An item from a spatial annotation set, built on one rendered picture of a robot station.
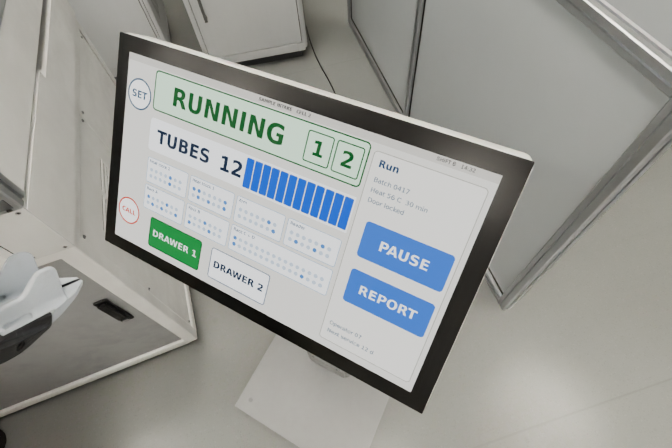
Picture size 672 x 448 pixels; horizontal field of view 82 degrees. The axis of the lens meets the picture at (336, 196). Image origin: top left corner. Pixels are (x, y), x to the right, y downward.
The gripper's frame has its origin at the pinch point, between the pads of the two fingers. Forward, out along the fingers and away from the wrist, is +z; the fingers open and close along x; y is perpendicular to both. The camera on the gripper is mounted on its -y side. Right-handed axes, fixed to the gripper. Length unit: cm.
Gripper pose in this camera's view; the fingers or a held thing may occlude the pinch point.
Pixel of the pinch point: (67, 291)
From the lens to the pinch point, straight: 50.9
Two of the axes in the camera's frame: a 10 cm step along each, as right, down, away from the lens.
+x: -8.9, -3.5, 3.0
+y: 2.5, -9.1, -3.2
